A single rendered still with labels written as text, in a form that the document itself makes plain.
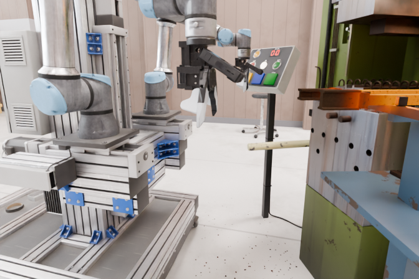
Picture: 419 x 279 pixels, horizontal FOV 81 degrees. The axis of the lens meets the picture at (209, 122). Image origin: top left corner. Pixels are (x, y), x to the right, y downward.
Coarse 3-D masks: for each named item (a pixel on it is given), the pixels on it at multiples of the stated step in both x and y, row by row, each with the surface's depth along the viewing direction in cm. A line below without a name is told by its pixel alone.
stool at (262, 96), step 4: (252, 96) 395; (256, 96) 385; (260, 96) 383; (264, 96) 381; (260, 120) 406; (260, 124) 407; (244, 128) 412; (248, 128) 411; (252, 128) 410; (256, 128) 409; (260, 128) 408; (264, 128) 410; (244, 132) 415; (256, 132) 384; (276, 132) 387; (256, 136) 382; (276, 136) 387
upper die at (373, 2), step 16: (352, 0) 102; (368, 0) 94; (384, 0) 92; (400, 0) 93; (416, 0) 95; (352, 16) 102; (368, 16) 97; (384, 16) 97; (400, 16) 97; (416, 16) 97
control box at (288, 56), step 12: (264, 48) 159; (276, 48) 151; (288, 48) 144; (252, 60) 163; (264, 60) 154; (276, 60) 147; (288, 60) 140; (252, 72) 158; (264, 72) 150; (276, 72) 143; (288, 72) 142; (252, 84) 154; (276, 84) 140
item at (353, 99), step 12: (324, 96) 54; (336, 96) 54; (348, 96) 54; (360, 96) 53; (372, 96) 53; (384, 96) 53; (396, 96) 53; (408, 96) 53; (324, 108) 53; (336, 108) 54; (348, 108) 54
